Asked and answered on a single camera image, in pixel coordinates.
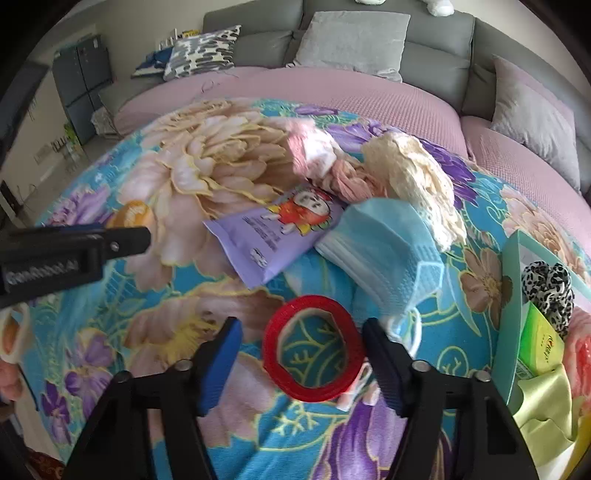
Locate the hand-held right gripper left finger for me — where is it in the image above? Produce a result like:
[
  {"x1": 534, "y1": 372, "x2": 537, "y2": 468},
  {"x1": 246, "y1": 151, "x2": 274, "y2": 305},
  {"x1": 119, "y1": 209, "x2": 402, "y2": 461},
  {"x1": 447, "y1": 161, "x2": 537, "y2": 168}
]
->
[{"x1": 62, "y1": 316, "x2": 244, "y2": 480}]

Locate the grey pink cushion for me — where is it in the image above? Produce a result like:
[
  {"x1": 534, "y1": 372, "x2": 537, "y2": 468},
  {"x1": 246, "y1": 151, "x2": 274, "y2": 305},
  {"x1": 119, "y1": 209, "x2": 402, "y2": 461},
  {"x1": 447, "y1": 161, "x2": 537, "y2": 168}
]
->
[{"x1": 489, "y1": 55, "x2": 581, "y2": 192}]

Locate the grey sofa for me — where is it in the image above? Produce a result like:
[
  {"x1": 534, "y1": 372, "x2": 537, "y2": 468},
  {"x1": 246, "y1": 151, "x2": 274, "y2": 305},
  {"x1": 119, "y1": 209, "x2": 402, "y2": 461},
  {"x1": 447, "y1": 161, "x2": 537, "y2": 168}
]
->
[{"x1": 99, "y1": 0, "x2": 591, "y2": 195}]

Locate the yellow-green cloth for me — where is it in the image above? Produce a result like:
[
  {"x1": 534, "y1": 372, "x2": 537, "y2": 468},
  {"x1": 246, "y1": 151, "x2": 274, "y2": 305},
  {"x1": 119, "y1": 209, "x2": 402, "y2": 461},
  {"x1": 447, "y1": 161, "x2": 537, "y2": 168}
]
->
[{"x1": 512, "y1": 367, "x2": 583, "y2": 455}]

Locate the cream lace cloth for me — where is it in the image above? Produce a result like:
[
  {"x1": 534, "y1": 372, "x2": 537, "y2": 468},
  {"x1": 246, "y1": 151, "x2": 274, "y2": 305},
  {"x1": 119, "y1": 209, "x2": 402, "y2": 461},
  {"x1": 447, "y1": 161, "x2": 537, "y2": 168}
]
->
[{"x1": 360, "y1": 131, "x2": 468, "y2": 252}]

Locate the stack of blue face masks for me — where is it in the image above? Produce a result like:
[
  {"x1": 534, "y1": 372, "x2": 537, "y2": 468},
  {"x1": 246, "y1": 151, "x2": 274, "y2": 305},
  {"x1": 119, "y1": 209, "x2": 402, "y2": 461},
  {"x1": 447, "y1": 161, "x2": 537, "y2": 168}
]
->
[{"x1": 315, "y1": 198, "x2": 444, "y2": 356}]

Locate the pink lace cloth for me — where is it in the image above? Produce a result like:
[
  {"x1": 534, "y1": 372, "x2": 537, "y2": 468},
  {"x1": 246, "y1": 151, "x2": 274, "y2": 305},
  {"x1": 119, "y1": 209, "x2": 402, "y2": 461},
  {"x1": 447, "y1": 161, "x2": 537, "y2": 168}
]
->
[{"x1": 323, "y1": 159, "x2": 393, "y2": 204}]

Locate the green tissue packet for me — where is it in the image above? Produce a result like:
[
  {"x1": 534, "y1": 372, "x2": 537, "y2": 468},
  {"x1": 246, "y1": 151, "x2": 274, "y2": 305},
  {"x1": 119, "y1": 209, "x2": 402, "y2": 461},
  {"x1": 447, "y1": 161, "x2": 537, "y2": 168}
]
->
[{"x1": 515, "y1": 302, "x2": 566, "y2": 379}]

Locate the black white patterned pillow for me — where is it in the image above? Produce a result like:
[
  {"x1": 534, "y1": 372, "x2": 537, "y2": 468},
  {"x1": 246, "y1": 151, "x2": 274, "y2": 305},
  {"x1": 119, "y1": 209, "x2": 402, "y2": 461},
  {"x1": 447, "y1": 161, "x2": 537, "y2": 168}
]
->
[{"x1": 163, "y1": 25, "x2": 242, "y2": 81}]

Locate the red tape ring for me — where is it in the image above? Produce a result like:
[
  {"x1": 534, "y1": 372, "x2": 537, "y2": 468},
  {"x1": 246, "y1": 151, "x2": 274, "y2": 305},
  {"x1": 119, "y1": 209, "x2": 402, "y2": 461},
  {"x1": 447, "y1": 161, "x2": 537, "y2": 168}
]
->
[{"x1": 262, "y1": 295, "x2": 366, "y2": 401}]

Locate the pink sofa cover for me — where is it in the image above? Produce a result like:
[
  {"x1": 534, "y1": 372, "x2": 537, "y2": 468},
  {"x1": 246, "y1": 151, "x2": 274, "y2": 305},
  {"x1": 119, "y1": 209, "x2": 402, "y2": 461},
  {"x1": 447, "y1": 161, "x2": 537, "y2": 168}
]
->
[{"x1": 113, "y1": 65, "x2": 587, "y2": 222}]

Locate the dark blue cabinet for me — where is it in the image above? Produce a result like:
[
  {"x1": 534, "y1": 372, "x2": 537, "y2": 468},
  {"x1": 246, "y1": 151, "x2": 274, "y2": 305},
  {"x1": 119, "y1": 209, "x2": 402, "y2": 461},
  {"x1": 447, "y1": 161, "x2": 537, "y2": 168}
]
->
[{"x1": 52, "y1": 34, "x2": 114, "y2": 146}]

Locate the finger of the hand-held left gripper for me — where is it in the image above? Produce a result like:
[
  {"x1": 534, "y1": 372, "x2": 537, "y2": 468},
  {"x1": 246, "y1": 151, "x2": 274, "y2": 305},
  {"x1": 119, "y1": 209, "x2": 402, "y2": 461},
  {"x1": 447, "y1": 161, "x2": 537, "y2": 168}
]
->
[{"x1": 102, "y1": 225, "x2": 152, "y2": 261}]

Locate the floral printed blanket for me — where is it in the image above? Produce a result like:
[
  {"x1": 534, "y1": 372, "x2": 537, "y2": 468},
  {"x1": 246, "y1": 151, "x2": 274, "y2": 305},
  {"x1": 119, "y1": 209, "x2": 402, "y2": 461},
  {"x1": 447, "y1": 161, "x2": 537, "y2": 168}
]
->
[{"x1": 0, "y1": 97, "x2": 591, "y2": 480}]

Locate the pink white striped fuzzy sock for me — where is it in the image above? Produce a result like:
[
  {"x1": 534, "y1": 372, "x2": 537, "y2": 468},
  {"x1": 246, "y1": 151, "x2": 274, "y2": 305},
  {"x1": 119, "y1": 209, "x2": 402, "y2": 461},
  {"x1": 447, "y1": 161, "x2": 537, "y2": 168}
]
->
[{"x1": 284, "y1": 119, "x2": 340, "y2": 178}]

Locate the purple snack packet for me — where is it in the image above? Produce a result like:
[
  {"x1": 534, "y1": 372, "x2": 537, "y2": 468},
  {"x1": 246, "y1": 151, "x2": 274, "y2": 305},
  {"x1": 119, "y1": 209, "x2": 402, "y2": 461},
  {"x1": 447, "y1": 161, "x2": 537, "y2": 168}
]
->
[{"x1": 203, "y1": 182, "x2": 347, "y2": 291}]

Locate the black white leopard scrunchie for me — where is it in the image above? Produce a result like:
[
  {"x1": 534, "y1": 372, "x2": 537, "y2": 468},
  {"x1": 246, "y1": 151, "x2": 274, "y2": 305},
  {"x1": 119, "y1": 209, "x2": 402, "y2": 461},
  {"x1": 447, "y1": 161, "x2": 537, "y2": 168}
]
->
[{"x1": 522, "y1": 261, "x2": 575, "y2": 340}]

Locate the grey patterned cloth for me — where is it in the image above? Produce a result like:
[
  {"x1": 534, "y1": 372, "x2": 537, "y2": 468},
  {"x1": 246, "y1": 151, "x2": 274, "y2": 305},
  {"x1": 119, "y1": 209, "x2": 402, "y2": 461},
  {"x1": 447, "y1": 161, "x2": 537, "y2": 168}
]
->
[{"x1": 91, "y1": 108, "x2": 118, "y2": 137}]

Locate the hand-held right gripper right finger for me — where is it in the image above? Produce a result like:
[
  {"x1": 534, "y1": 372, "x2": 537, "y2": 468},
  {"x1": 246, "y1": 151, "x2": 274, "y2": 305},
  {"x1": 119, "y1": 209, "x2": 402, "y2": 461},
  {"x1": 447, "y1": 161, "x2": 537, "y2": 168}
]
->
[{"x1": 362, "y1": 318, "x2": 539, "y2": 480}]

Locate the teal box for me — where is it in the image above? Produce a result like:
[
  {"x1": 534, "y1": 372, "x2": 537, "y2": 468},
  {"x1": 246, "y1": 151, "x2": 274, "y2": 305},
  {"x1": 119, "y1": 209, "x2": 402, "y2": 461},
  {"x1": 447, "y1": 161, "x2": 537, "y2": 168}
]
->
[{"x1": 492, "y1": 230, "x2": 591, "y2": 407}]

